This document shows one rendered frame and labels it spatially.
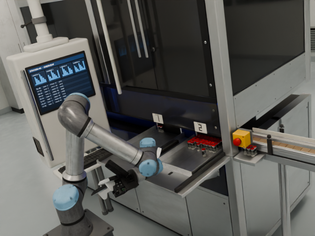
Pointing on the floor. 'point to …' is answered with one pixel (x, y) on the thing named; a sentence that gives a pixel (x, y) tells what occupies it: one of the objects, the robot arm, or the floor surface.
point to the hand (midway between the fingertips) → (93, 188)
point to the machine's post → (226, 111)
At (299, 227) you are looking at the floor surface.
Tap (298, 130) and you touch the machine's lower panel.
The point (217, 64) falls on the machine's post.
